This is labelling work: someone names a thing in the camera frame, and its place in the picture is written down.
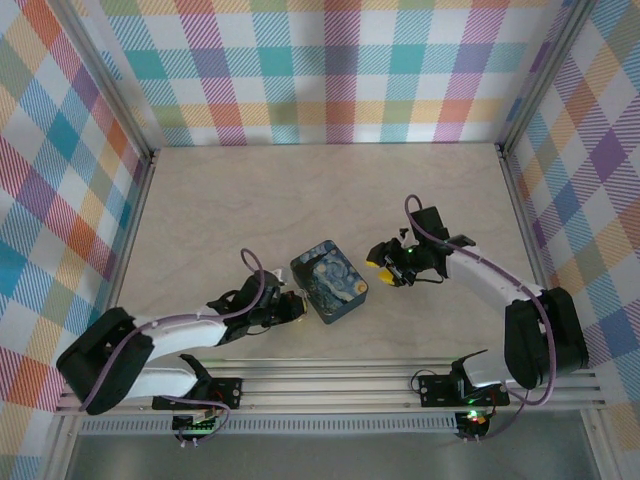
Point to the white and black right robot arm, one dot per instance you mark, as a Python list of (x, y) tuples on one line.
[(480, 270)]

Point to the aluminium mounting rail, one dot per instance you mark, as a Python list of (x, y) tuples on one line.
[(325, 385)]

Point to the aluminium frame post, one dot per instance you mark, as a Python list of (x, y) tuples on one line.
[(100, 75), (545, 75)]

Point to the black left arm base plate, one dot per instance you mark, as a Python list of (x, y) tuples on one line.
[(227, 392)]

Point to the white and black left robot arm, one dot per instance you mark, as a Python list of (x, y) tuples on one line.
[(185, 332)]

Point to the grey metal panel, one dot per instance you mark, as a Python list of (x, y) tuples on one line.
[(325, 457)]

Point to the aluminium side rail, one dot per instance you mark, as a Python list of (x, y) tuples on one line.
[(525, 240), (132, 240)]

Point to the starry night print box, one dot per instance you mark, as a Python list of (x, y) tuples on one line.
[(332, 285)]

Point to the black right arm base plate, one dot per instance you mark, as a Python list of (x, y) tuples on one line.
[(435, 390)]

